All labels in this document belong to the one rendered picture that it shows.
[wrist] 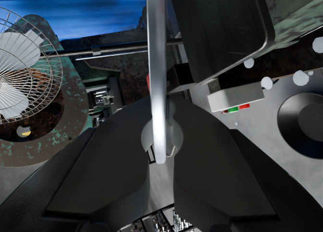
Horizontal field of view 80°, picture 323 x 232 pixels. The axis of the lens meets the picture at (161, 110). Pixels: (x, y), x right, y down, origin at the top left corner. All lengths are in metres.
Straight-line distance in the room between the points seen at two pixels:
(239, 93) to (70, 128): 1.23
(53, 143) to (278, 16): 1.43
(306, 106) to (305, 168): 0.32
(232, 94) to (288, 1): 0.24
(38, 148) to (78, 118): 0.32
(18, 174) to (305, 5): 7.11
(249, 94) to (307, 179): 0.80
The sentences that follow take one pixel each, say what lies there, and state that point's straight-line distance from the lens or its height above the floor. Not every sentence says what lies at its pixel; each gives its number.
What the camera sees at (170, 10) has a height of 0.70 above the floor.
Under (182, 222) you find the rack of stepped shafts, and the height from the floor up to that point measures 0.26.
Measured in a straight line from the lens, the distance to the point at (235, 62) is 0.23.
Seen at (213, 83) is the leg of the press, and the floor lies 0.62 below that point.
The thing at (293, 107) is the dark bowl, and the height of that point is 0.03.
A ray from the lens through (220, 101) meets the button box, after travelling 0.52.
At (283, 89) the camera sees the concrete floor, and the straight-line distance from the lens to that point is 1.18.
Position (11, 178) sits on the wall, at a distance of 7.22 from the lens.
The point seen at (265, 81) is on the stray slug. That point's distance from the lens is 0.39.
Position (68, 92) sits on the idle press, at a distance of 1.55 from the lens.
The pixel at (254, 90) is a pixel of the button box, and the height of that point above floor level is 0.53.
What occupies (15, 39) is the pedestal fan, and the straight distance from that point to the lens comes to 1.03.
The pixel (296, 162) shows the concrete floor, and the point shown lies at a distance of 1.27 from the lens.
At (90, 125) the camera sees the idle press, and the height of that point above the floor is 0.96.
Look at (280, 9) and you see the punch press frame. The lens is 0.37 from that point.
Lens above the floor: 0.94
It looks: 20 degrees down
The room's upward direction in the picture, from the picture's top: 103 degrees counter-clockwise
